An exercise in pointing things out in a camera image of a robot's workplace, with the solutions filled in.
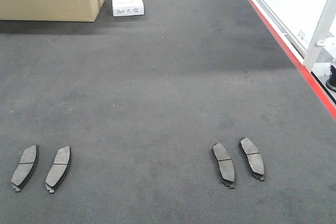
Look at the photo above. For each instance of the brake pad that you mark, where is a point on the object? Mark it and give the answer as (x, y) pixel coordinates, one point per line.
(58, 169)
(25, 168)
(253, 158)
(224, 164)

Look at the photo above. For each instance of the white panel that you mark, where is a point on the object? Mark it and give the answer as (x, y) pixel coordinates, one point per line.
(309, 25)

